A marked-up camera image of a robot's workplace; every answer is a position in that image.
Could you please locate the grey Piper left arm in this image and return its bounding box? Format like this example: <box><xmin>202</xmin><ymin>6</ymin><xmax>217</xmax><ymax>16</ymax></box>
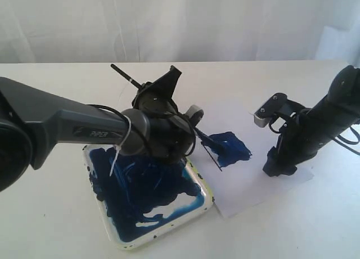
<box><xmin>1</xmin><ymin>66</ymin><xmax>204</xmax><ymax>190</ymax></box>

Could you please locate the white paint tray blue paint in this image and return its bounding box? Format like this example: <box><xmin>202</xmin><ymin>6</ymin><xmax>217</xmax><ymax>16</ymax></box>
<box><xmin>83</xmin><ymin>145</ymin><xmax>214</xmax><ymax>251</ymax></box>

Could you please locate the white paper with square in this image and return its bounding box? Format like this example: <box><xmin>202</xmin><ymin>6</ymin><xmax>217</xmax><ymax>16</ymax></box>
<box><xmin>190</xmin><ymin>99</ymin><xmax>313</xmax><ymax>217</ymax></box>

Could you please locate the black camera cable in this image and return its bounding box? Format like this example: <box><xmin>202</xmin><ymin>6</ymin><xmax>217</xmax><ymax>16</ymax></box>
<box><xmin>269</xmin><ymin>115</ymin><xmax>360</xmax><ymax>155</ymax></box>
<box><xmin>87</xmin><ymin>104</ymin><xmax>197</xmax><ymax>158</ymax></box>

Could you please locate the black left camera cable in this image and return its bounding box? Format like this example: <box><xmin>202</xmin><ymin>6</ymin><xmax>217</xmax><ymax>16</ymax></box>
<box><xmin>87</xmin><ymin>104</ymin><xmax>197</xmax><ymax>158</ymax></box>

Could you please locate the black right camera cable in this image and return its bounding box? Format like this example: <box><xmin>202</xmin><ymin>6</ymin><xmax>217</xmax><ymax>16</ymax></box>
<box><xmin>269</xmin><ymin>115</ymin><xmax>360</xmax><ymax>155</ymax></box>

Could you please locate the black paintbrush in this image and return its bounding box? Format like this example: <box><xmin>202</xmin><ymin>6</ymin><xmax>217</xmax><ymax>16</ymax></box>
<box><xmin>110</xmin><ymin>64</ymin><xmax>225</xmax><ymax>155</ymax></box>

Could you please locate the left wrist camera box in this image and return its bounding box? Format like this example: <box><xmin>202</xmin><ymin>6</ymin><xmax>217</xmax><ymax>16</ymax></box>
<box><xmin>185</xmin><ymin>105</ymin><xmax>204</xmax><ymax>127</ymax></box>

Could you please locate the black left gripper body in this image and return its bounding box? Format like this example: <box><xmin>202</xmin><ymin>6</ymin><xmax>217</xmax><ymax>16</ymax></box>
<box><xmin>132</xmin><ymin>82</ymin><xmax>196</xmax><ymax>164</ymax></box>

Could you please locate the white zip tie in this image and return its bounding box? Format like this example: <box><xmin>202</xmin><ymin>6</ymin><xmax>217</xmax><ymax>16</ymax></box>
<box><xmin>109</xmin><ymin>115</ymin><xmax>132</xmax><ymax>177</ymax></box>

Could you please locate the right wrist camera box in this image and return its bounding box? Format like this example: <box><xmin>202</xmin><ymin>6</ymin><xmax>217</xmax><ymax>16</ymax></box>
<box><xmin>254</xmin><ymin>93</ymin><xmax>290</xmax><ymax>128</ymax></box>

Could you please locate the white backdrop curtain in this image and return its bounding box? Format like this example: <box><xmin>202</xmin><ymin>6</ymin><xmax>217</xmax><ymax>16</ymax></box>
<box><xmin>1</xmin><ymin>0</ymin><xmax>359</xmax><ymax>66</ymax></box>

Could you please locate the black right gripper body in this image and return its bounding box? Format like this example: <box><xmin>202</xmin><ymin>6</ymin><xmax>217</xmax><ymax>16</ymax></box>
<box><xmin>273</xmin><ymin>65</ymin><xmax>359</xmax><ymax>165</ymax></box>

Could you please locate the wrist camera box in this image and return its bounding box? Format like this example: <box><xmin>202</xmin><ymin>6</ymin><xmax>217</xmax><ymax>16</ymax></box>
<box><xmin>185</xmin><ymin>105</ymin><xmax>204</xmax><ymax>127</ymax></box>
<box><xmin>254</xmin><ymin>93</ymin><xmax>290</xmax><ymax>128</ymax></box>

